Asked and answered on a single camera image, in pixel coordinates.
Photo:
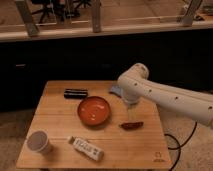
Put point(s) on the translucent white end effector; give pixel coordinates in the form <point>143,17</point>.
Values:
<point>131,112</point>

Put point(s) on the orange ceramic bowl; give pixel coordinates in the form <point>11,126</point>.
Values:
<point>93,110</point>

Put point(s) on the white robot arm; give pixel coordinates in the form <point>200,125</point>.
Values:
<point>134,84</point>

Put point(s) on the dark red chili pepper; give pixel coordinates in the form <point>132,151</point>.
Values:
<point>131,125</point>

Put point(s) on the white tube with label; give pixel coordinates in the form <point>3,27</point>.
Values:
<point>86,148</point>

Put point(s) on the white paper cup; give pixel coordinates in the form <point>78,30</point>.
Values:
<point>39,142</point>

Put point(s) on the black office chair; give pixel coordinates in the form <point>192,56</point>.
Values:
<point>67,10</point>

